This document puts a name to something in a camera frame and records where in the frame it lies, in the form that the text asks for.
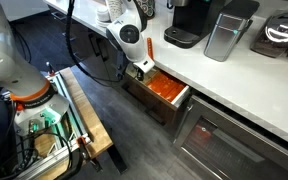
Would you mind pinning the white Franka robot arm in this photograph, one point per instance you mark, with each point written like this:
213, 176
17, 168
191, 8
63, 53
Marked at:
4, 50

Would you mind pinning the black coffee machine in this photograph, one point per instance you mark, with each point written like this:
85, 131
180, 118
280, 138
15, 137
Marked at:
194, 23

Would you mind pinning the black table leg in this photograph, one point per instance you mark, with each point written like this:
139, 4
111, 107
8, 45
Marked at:
117, 160

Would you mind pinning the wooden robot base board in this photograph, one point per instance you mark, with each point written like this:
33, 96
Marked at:
89, 123

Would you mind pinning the silver rectangular canister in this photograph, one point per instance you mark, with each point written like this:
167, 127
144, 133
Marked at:
224, 36

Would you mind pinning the red black bar clamp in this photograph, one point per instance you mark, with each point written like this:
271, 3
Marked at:
50, 69

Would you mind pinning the orange black bar clamp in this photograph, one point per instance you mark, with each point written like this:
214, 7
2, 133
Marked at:
84, 146

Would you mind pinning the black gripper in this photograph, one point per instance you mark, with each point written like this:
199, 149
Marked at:
141, 74

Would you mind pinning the dark round appliance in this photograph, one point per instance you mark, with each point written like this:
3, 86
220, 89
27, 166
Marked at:
277, 35

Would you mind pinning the white cup lids stack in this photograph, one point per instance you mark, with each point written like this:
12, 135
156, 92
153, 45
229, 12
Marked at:
102, 14

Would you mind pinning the white wooden cutlery drawer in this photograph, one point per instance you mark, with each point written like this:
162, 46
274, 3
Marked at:
157, 103

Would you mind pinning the dark lower cabinet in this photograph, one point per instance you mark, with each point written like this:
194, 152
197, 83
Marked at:
87, 36

